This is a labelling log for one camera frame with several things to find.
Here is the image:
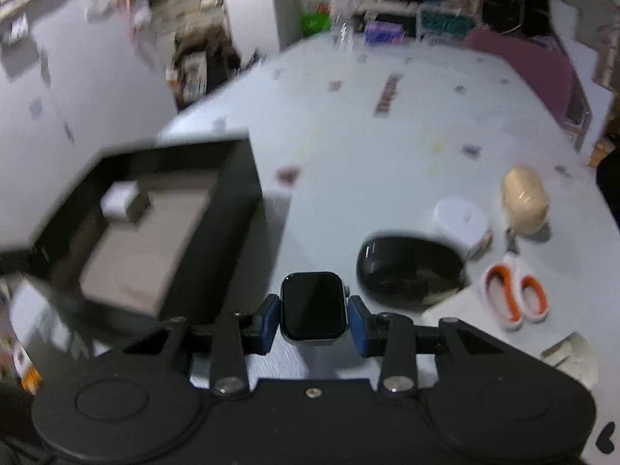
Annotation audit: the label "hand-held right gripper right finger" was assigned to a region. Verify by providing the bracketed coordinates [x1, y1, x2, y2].
[348, 295, 510, 395]

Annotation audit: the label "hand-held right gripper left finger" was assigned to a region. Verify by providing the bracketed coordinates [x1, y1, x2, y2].
[123, 294, 282, 398]

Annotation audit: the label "black smartwatch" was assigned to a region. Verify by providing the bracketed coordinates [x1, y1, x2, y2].
[280, 271, 350, 347]

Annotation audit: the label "black oval case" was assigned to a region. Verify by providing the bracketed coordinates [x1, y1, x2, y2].
[357, 235, 468, 308]

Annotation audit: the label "black storage box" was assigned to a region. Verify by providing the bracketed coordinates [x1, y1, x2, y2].
[0, 138, 265, 330]

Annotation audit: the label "white round charger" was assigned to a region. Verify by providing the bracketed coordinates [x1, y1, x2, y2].
[432, 195, 494, 258]

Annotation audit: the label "beige earbuds case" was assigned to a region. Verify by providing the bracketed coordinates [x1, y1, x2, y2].
[501, 165, 550, 236]

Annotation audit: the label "white plug adapter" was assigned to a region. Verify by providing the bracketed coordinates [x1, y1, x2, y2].
[540, 332, 599, 388]

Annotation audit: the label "orange white scissors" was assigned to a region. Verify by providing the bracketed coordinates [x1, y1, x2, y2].
[484, 252, 549, 331]

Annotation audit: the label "white cube charger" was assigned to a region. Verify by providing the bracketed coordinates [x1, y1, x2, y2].
[99, 181, 151, 224]

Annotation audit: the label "orange white carton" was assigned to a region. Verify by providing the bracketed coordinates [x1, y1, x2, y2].
[0, 276, 42, 395]

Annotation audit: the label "chair with hung clothes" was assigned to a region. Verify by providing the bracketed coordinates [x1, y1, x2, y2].
[167, 34, 240, 107]

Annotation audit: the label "purple tissue box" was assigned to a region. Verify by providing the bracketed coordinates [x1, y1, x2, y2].
[364, 22, 405, 44]

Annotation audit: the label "green plastic bag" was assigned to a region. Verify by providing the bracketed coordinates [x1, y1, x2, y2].
[301, 7, 332, 34]

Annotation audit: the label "clear water bottle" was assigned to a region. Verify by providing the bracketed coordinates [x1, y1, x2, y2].
[331, 0, 354, 47]

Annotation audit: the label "teal lettered box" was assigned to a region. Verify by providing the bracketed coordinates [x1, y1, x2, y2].
[420, 10, 473, 34]

